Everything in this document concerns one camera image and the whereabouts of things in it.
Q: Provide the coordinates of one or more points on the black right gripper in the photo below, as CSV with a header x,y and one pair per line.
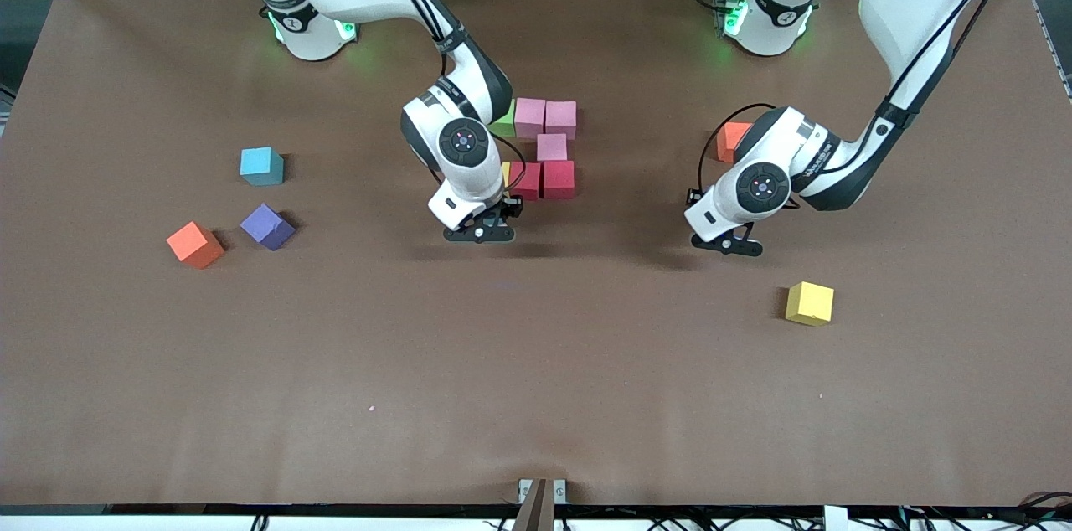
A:
x,y
512,205

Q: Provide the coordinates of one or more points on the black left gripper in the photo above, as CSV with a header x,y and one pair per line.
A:
x,y
692,196

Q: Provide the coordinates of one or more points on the red foam cube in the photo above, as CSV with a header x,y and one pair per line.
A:
x,y
559,179
529,179

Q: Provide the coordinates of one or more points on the orange foam cube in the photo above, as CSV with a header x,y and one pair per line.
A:
x,y
729,139
194,244

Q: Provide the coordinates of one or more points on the green foam cube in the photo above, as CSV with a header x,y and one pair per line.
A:
x,y
505,125

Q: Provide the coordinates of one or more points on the pink foam cube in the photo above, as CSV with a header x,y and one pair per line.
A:
x,y
529,118
561,119
552,147

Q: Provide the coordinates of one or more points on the purple foam cube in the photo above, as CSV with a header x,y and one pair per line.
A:
x,y
268,226

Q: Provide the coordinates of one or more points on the cyan foam cube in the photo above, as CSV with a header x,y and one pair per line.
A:
x,y
261,166

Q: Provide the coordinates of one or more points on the metal bracket plate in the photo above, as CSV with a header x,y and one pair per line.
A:
x,y
559,491

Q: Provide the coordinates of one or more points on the grey camera pole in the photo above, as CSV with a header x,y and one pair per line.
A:
x,y
536,514

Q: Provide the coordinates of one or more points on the white table frame rail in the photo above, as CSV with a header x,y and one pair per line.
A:
x,y
167,523

